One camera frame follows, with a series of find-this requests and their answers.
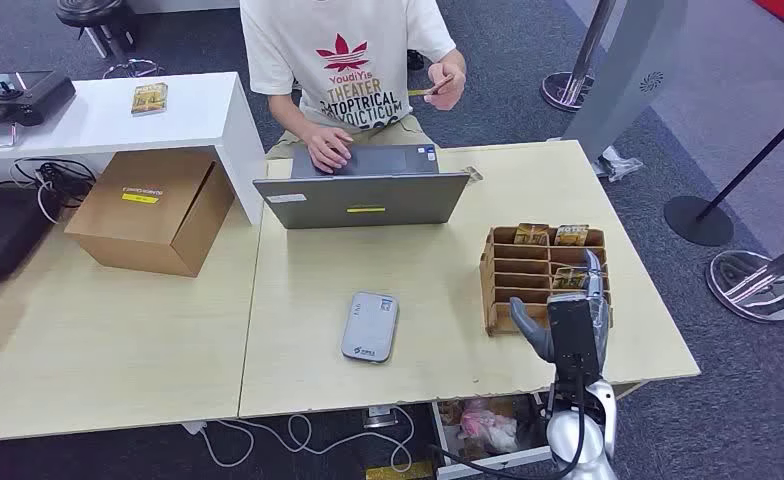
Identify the person's left hand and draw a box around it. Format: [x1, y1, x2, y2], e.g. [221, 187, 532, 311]
[423, 60, 466, 112]

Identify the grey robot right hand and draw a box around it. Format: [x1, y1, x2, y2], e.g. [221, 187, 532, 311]
[509, 248, 613, 370]

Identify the person's right hand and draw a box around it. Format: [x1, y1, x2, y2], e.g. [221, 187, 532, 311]
[299, 124, 355, 175]

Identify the gold room key card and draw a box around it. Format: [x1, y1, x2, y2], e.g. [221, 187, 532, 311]
[513, 222, 552, 247]
[130, 82, 169, 117]
[550, 266, 589, 291]
[553, 224, 591, 248]

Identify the wooden card rack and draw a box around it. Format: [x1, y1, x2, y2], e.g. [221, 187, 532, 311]
[479, 225, 615, 339]

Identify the person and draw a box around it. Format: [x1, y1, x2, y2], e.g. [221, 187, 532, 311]
[239, 0, 467, 175]

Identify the grey card reader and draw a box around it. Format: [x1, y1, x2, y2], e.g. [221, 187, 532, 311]
[340, 291, 401, 364]

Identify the grey laptop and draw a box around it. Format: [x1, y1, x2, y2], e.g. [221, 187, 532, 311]
[252, 143, 471, 231]

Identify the pink plastic bag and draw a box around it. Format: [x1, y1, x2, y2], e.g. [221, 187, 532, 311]
[458, 400, 520, 455]

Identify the white drawer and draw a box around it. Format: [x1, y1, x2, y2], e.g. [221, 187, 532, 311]
[431, 390, 556, 480]

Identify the white desk shelf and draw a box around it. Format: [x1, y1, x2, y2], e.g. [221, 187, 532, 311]
[0, 71, 269, 228]

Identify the grey floor socket box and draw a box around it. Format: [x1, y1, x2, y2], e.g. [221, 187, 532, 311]
[363, 405, 397, 430]

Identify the grey standing panel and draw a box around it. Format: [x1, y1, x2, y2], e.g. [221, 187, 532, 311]
[562, 0, 691, 164]

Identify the crumpled clear plastic wrap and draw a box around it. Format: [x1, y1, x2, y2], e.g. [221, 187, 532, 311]
[590, 145, 645, 183]

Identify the brown cardboard box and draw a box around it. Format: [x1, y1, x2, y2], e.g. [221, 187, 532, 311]
[63, 148, 237, 278]

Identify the chrome stanchion with mirrored base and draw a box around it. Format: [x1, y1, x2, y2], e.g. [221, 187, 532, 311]
[705, 233, 784, 325]

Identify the black round stool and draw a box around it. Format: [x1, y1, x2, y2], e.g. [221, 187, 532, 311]
[55, 0, 138, 61]

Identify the black controller with screen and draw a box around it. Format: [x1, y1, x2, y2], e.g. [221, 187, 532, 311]
[0, 70, 77, 148]

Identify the black equipment case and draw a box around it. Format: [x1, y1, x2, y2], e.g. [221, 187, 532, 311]
[0, 185, 55, 280]

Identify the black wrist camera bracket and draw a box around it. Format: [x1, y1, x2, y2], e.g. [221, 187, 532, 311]
[546, 294, 603, 399]

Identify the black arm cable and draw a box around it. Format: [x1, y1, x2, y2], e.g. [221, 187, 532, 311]
[428, 387, 589, 480]

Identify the chrome stanchion post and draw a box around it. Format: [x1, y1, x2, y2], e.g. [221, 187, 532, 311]
[540, 0, 619, 114]

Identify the white power cable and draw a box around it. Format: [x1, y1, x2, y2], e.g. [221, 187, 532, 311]
[196, 407, 414, 475]

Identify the black stanchion post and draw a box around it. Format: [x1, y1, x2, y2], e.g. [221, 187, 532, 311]
[663, 95, 784, 248]

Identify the coiled purple cable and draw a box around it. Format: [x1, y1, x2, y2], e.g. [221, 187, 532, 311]
[102, 58, 166, 81]

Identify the black cable bundle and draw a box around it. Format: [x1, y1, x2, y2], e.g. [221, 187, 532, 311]
[10, 157, 98, 208]

